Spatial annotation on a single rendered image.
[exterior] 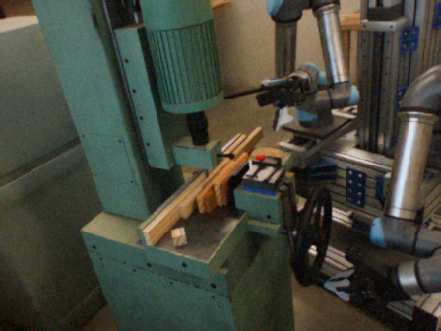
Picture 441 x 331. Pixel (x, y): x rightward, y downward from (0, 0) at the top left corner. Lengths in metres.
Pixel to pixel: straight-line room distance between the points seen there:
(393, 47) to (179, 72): 0.90
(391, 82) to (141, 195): 1.03
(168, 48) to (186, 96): 0.13
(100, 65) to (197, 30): 0.30
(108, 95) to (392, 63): 1.05
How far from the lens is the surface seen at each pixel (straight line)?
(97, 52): 1.15
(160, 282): 1.32
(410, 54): 1.73
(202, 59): 1.03
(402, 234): 1.11
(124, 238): 1.33
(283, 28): 1.57
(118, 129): 1.21
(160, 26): 1.01
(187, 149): 1.18
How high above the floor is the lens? 1.57
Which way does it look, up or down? 28 degrees down
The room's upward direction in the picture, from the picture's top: 9 degrees counter-clockwise
